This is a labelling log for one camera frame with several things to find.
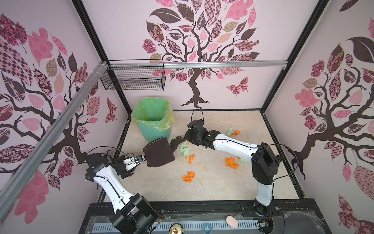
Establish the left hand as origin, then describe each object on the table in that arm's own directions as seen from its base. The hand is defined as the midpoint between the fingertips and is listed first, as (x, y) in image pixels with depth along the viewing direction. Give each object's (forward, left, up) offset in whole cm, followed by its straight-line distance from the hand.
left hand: (134, 161), depth 76 cm
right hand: (+18, -27, +1) cm, 32 cm away
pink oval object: (-26, -51, -13) cm, 58 cm away
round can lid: (-29, -24, -3) cm, 38 cm away
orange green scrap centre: (+8, -30, -14) cm, 34 cm away
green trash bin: (+25, -2, -10) cm, 27 cm away
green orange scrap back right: (+30, -61, -14) cm, 69 cm away
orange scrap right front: (+5, -56, -13) cm, 57 cm away
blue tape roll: (-28, -38, -15) cm, 50 cm away
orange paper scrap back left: (-4, -29, -15) cm, 33 cm away
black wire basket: (+75, +23, +1) cm, 79 cm away
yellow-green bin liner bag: (+37, -4, -1) cm, 37 cm away
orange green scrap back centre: (+15, -26, -12) cm, 33 cm away
